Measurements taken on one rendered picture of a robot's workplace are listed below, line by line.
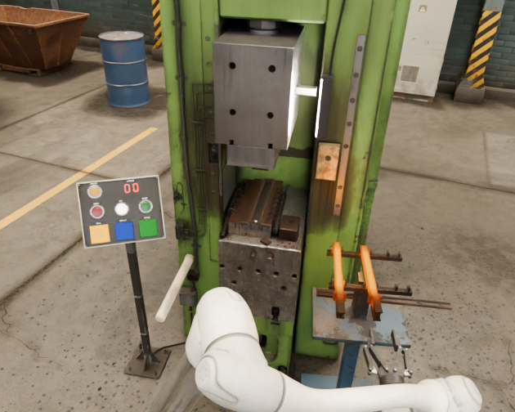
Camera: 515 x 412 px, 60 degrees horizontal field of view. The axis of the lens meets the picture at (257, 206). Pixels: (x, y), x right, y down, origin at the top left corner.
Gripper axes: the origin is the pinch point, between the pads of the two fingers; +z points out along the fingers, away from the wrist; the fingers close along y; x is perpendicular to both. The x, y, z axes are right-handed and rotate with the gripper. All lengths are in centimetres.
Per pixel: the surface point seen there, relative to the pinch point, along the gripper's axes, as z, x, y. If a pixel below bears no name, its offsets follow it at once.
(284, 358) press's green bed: 53, -79, -30
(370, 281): 26.8, 1.1, -0.4
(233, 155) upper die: 61, 35, -57
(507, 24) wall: 580, 8, 265
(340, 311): 9.6, 1.5, -13.4
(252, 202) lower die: 78, 2, -50
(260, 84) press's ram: 60, 65, -47
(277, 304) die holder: 53, -40, -35
